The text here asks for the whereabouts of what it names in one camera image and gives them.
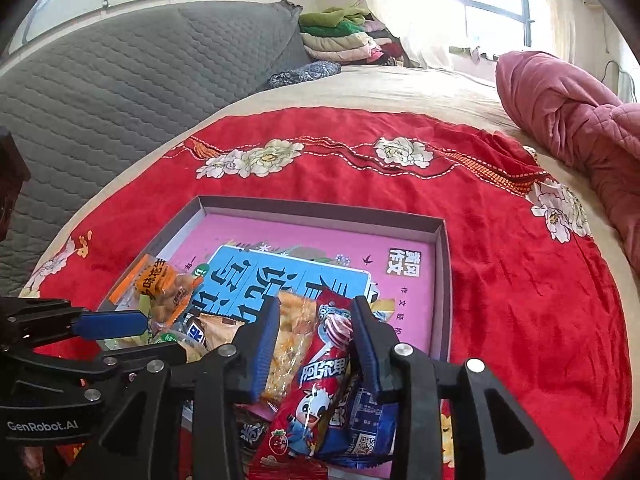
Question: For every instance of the yellow puffed snack packet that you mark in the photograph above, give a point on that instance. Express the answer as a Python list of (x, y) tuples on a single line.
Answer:
[(295, 340)]

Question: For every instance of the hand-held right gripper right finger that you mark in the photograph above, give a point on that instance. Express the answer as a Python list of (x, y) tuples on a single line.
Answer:
[(367, 355)]

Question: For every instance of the white curtain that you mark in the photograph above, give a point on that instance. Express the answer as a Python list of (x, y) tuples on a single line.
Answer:
[(410, 10)]

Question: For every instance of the grey quilted headboard cover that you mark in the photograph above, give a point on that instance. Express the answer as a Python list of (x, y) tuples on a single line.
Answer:
[(125, 110)]

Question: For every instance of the stack of folded clothes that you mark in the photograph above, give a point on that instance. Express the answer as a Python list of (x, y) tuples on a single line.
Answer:
[(345, 35)]

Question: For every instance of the beige pastry packet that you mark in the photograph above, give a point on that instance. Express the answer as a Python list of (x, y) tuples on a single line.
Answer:
[(220, 330)]

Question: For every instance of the pink quilt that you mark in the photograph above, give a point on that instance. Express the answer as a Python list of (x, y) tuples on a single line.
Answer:
[(560, 110)]

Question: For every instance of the window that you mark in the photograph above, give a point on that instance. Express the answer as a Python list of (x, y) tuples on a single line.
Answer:
[(490, 5)]

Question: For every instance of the red lollipop packet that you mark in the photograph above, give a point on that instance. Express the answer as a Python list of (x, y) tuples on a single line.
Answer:
[(320, 385)]

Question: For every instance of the peanut packet with orange label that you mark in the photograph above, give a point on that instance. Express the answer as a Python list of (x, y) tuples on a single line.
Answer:
[(165, 290)]

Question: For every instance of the red floral blanket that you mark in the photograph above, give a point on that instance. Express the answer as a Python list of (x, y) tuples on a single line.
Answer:
[(500, 260)]

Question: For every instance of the pink book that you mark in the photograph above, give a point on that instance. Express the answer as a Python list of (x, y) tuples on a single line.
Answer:
[(400, 300)]

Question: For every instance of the clear packet with orange edge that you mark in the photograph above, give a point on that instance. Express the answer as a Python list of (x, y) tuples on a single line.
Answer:
[(131, 280)]

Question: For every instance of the blue snack packet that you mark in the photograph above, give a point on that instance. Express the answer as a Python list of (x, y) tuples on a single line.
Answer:
[(370, 425)]

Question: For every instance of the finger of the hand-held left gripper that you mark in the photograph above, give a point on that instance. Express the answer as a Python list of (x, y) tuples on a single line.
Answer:
[(110, 324), (75, 366)]

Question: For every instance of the beige bed sheet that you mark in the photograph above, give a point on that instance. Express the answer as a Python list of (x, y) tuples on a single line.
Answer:
[(400, 90)]

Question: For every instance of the dark blue patterned cloth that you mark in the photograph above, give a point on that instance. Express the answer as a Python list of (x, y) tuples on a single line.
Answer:
[(305, 75)]

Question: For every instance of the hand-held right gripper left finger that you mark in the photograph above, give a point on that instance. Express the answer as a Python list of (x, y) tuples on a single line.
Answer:
[(265, 355)]

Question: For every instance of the grey cardboard box tray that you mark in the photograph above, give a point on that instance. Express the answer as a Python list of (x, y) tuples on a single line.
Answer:
[(320, 217)]

